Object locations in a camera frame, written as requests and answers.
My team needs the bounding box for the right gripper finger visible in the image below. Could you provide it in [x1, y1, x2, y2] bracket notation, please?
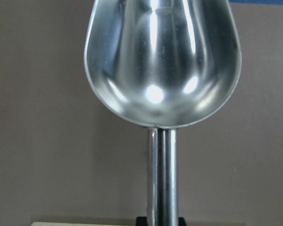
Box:
[135, 216, 187, 226]

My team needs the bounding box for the metal ice scoop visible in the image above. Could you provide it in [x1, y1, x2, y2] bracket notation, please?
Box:
[84, 0, 241, 226]

